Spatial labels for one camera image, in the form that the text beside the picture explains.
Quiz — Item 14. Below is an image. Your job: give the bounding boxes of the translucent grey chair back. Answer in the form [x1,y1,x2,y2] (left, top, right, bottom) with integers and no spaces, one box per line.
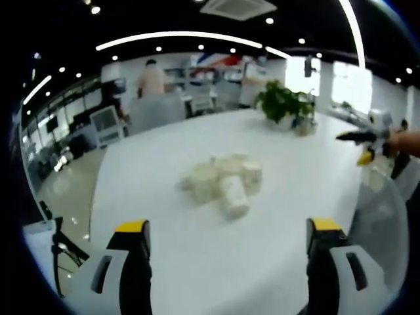
[350,170,409,298]

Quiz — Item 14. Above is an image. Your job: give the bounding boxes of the green potted plant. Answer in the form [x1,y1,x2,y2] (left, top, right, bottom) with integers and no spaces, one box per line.
[253,79,316,133]

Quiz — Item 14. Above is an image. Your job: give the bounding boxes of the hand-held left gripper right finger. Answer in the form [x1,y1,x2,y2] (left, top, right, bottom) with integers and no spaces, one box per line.
[305,216,394,315]

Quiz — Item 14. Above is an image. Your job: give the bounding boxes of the white office chair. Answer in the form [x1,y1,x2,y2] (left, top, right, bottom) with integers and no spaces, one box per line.
[89,105,128,149]

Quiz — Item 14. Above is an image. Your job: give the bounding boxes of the white table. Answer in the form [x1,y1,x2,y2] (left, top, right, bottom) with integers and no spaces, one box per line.
[87,108,408,315]

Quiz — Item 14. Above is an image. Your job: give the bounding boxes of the ceiling air vent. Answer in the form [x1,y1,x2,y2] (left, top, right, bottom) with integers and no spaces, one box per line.
[199,0,278,22]

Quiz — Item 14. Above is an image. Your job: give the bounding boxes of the black stand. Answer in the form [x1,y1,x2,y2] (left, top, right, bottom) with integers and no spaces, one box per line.
[38,199,90,298]

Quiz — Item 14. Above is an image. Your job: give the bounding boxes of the pile of white paper cups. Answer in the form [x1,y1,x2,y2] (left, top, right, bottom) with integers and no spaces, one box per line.
[178,152,263,221]

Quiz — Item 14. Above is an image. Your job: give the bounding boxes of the small pale jar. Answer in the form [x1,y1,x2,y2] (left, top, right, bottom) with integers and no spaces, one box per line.
[295,118,318,137]

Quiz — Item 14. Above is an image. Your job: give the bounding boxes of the curved ceiling light strip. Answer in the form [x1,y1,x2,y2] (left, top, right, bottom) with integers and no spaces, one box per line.
[94,30,264,52]

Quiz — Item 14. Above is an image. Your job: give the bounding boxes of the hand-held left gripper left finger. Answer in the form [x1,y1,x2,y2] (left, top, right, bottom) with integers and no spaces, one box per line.
[64,219,154,315]

